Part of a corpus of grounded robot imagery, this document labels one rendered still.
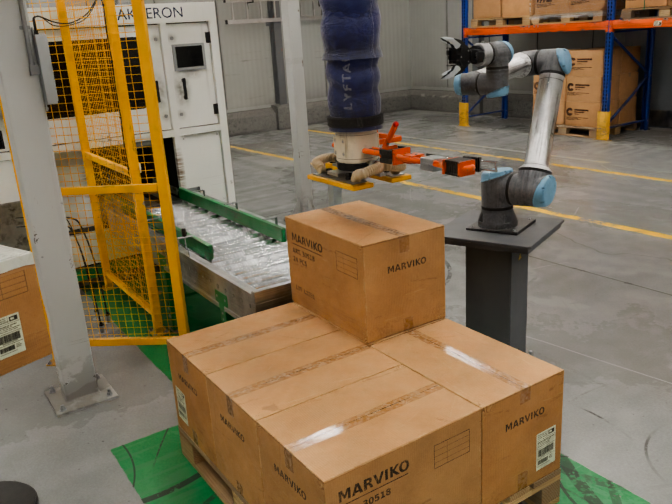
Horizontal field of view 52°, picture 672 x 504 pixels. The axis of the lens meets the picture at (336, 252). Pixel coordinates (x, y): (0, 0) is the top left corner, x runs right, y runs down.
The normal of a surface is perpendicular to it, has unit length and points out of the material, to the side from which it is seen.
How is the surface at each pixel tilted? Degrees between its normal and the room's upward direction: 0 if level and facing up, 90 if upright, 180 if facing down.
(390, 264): 90
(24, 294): 90
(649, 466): 0
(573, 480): 0
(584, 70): 92
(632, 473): 0
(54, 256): 92
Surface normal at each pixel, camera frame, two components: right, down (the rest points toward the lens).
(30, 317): 0.81, 0.13
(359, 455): -0.06, -0.95
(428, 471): 0.55, 0.22
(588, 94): -0.81, 0.24
